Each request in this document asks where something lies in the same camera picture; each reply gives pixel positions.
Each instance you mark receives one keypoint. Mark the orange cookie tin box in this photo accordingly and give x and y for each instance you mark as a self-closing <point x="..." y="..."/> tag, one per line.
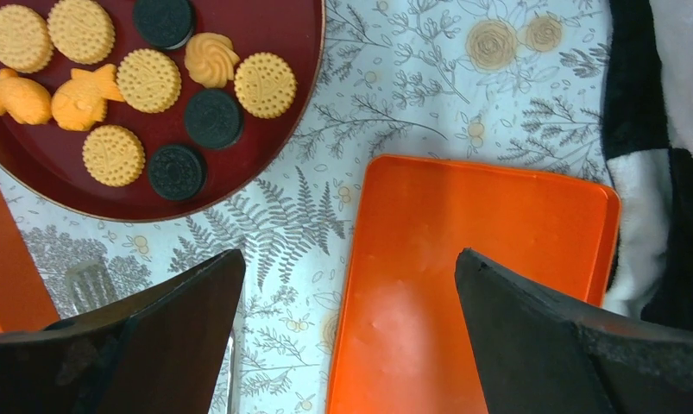
<point x="25" y="303"/>

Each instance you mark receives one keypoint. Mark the swirl butter cookie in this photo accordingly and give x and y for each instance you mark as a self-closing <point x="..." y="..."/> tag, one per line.
<point x="210" y="59"/>

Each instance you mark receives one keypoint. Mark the orange tin lid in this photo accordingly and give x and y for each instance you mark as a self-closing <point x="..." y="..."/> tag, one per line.
<point x="402" y="344"/>

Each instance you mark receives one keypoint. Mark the black white checkered blanket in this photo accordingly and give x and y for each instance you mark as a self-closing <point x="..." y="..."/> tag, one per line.
<point x="647" y="143"/>

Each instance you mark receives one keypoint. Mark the round beige biscuit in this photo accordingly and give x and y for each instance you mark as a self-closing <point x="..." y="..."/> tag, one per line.
<point x="113" y="155"/>
<point x="265" y="85"/>
<point x="81" y="30"/>
<point x="149" y="80"/>
<point x="25" y="44"/>

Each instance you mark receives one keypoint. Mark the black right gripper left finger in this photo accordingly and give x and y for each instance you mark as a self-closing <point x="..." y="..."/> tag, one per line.
<point x="157" y="351"/>

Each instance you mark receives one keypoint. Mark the orange fish shaped cookie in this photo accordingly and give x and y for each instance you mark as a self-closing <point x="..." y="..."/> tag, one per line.
<point x="26" y="101"/>
<point x="82" y="100"/>

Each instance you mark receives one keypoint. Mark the black sandwich cookie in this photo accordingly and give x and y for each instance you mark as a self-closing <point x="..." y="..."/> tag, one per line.
<point x="213" y="119"/>
<point x="177" y="172"/>
<point x="164" y="24"/>

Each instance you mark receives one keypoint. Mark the floral table cloth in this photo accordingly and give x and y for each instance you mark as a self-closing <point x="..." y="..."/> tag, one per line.
<point x="513" y="83"/>

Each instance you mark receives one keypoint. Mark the metal serving tongs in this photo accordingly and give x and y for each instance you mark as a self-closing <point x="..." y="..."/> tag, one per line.
<point x="90" y="286"/>

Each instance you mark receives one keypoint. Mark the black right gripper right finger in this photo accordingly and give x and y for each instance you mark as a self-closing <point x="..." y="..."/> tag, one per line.
<point x="538" y="350"/>

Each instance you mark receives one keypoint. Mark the dark red round plate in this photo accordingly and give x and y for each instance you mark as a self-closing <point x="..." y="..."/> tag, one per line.
<point x="48" y="159"/>

